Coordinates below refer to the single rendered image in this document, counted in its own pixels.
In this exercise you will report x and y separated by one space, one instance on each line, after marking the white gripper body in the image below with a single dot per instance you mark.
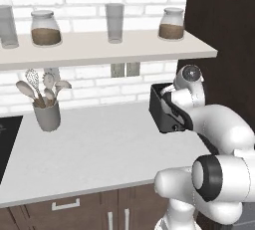
167 90

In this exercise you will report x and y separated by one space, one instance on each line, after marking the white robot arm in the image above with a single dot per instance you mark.
229 131

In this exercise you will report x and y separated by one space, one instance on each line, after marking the black toaster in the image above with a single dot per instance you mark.
158 108

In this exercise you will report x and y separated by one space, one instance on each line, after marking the glass jar with brown filling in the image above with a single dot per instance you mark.
171 28
46 31

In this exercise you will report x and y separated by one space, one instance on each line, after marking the tall empty glass jar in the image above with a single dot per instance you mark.
115 23
7 25

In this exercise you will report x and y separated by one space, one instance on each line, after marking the tall dark brown cupboard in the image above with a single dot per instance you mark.
225 25

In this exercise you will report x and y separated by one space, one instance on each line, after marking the pale wooden spoon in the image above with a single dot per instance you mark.
25 88
63 84

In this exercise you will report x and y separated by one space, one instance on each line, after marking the brown cupboard door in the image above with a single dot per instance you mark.
109 204
142 207

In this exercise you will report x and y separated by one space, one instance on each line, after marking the grey utensil pot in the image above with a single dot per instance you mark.
47 117

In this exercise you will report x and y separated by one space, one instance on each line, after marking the pale slotted spoon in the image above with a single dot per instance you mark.
33 78

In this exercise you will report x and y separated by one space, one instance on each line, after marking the black hob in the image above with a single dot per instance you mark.
8 141

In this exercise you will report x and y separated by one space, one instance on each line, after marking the brown drawer front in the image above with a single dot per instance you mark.
40 215

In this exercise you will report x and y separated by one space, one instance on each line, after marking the grey wall socket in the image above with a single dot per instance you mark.
117 70
133 68

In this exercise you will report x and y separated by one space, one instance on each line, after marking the pale wall shelf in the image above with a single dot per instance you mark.
99 49

